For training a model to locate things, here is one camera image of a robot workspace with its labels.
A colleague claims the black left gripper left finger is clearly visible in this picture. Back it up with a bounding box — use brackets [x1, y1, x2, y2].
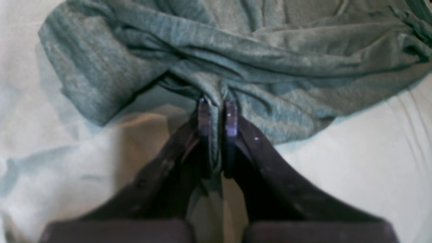
[39, 98, 213, 243]

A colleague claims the light green table cloth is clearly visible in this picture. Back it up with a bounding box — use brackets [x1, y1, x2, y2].
[0, 0, 432, 243]

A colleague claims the green T-shirt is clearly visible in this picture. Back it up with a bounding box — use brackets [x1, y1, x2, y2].
[38, 0, 432, 176]

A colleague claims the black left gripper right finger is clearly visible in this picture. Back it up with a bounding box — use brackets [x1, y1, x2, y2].
[223, 101, 399, 243]

